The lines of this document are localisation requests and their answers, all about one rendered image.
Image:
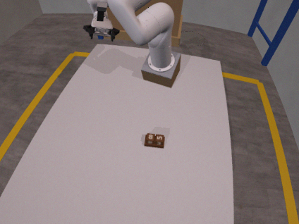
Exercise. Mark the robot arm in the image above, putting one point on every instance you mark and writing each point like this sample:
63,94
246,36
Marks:
153,26

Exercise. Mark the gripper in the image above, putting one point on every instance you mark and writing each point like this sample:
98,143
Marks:
105,28

